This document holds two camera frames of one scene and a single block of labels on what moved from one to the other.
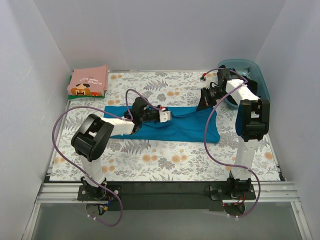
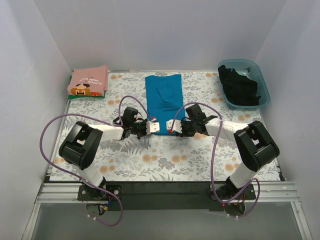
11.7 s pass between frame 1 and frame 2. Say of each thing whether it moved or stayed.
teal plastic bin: stayed
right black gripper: moved
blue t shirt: moved
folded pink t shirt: stayed
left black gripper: moved
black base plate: stayed
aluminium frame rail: stayed
